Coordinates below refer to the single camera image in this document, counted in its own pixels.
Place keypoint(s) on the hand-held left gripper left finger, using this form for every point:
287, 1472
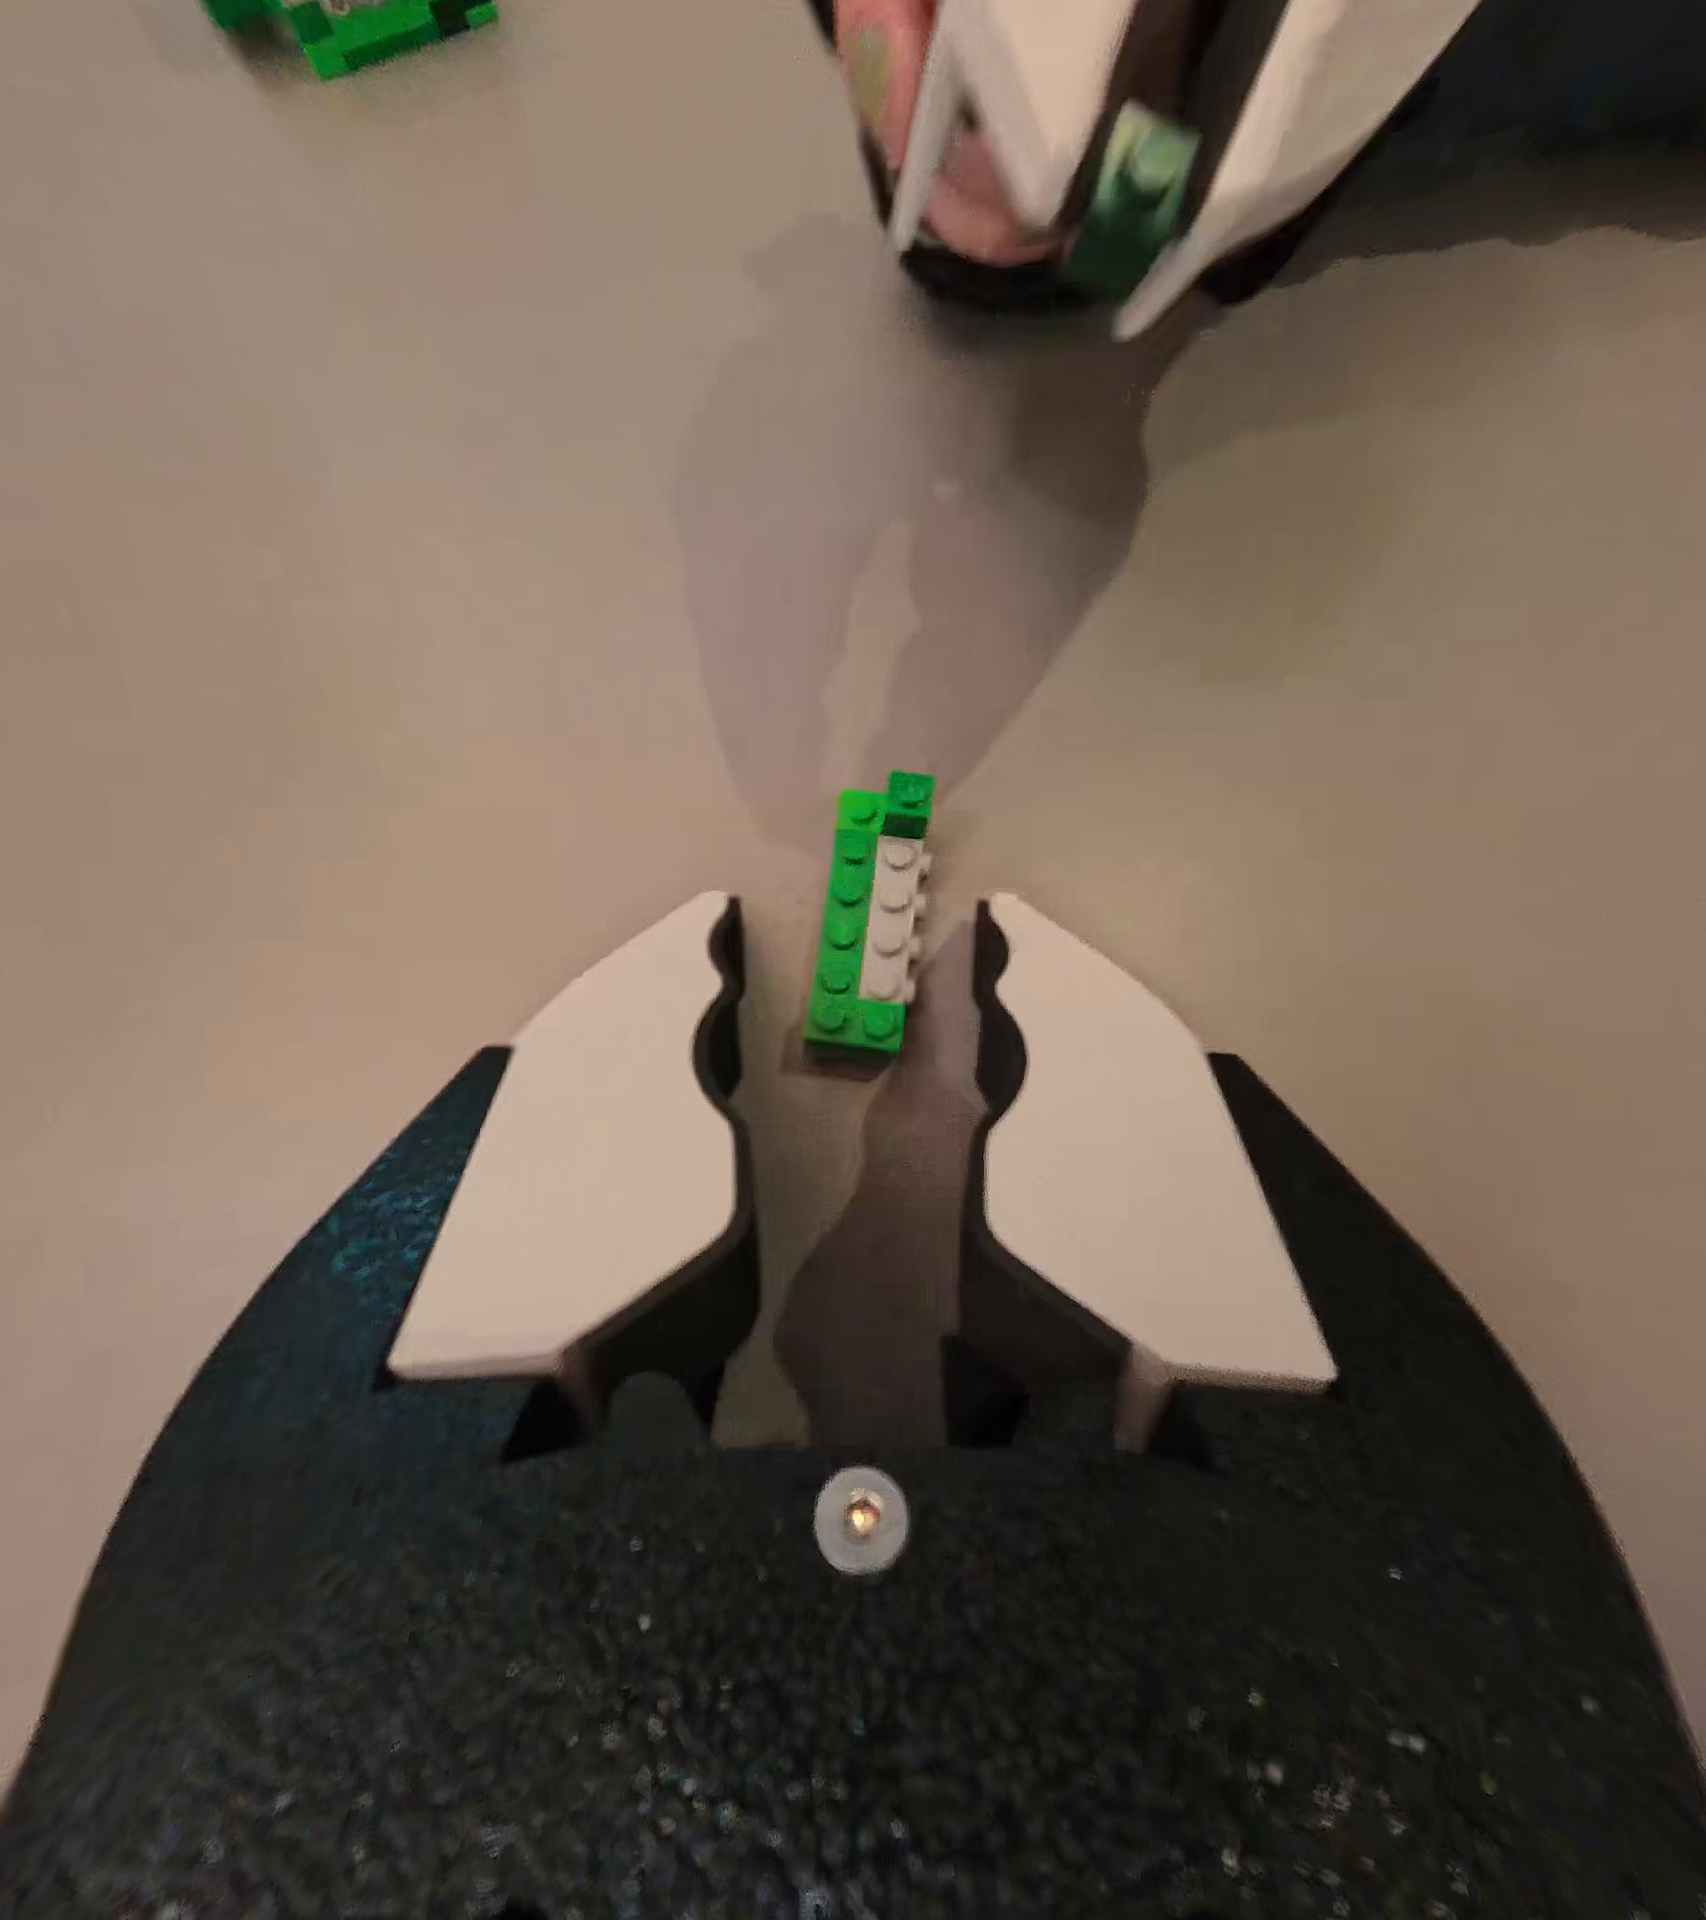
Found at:
598, 1154

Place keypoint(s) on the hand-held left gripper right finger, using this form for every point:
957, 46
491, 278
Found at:
1138, 1184

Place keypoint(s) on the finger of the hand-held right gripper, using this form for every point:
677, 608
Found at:
1032, 104
1289, 134

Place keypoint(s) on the dark green toy brick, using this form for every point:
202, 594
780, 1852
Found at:
1130, 194

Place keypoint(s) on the green and grey brick assembly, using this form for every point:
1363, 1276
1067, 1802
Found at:
869, 938

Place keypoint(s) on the person's right hand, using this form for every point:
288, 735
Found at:
929, 120

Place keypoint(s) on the green brick build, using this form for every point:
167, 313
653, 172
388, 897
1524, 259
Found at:
358, 31

